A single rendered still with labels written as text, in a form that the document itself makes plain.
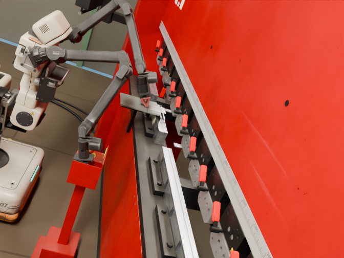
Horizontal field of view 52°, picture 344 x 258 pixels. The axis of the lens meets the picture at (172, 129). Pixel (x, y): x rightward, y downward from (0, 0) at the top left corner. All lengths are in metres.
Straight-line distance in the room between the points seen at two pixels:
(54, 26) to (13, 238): 1.37
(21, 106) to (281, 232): 1.80
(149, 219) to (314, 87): 1.00
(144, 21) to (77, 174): 1.54
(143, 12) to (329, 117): 2.35
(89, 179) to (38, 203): 0.92
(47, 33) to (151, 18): 1.15
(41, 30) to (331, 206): 1.77
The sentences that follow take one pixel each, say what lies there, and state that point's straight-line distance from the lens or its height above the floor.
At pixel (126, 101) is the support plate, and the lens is 2.33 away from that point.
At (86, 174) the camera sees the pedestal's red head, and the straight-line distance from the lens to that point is 2.00.
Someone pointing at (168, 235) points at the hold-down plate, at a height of 0.91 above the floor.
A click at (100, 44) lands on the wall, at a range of 5.36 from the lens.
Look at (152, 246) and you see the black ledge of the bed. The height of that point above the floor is 0.88.
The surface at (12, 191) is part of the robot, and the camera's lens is 2.52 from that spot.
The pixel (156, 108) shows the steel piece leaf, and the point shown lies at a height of 1.00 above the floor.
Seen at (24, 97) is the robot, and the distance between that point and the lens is 2.32.
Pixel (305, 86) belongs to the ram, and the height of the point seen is 1.76.
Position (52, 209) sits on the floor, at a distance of 2.85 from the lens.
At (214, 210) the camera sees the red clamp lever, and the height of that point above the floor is 1.29.
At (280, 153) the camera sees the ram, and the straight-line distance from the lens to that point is 0.99.
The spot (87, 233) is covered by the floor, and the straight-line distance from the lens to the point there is 2.75.
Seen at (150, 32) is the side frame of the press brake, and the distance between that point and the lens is 3.09.
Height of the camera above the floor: 1.94
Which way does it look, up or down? 25 degrees down
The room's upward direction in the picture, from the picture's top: 23 degrees clockwise
